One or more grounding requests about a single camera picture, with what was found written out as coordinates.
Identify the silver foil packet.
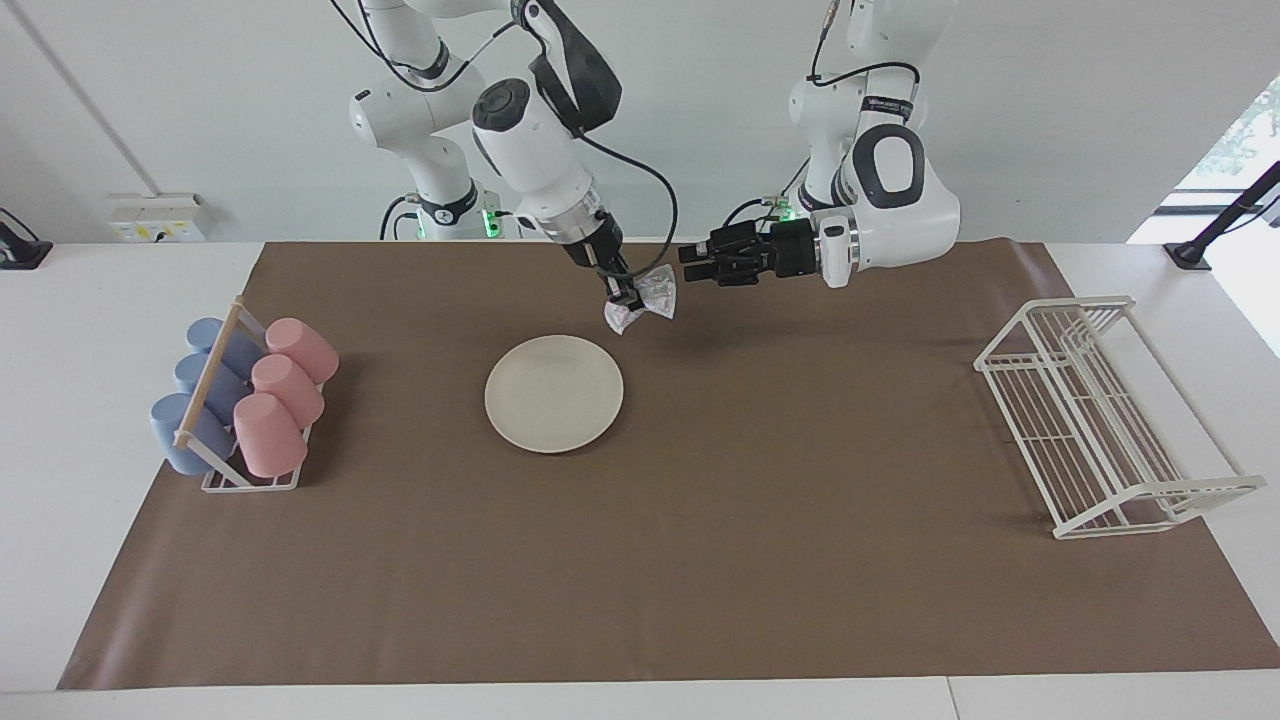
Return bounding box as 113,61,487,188
603,265,678,336

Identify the black stand arm with base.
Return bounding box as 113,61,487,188
1163,160,1280,272

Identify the cream round plate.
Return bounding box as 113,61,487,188
485,335,625,455

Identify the brown paper table mat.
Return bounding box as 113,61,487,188
57,238,1280,692

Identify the pink plastic cup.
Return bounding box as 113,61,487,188
265,318,340,386
233,392,309,479
251,354,326,429

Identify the blue plastic cup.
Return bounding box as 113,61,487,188
174,352,251,426
186,318,264,381
150,393,237,476

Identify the cup rack with wooden bar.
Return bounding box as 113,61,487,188
172,296,323,493

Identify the bright window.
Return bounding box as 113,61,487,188
1128,75,1280,359

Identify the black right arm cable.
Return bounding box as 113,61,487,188
578,133,680,283

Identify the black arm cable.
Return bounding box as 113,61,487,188
578,133,680,283
808,0,923,111

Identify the black base cable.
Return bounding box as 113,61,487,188
722,160,809,237
379,194,421,241

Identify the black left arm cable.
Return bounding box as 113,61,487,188
808,0,923,111

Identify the white wire dish rack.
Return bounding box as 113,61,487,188
974,295,1267,541

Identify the white wall outlet box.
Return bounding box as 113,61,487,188
106,192,213,244

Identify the black table clamp mount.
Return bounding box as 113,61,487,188
0,207,54,271

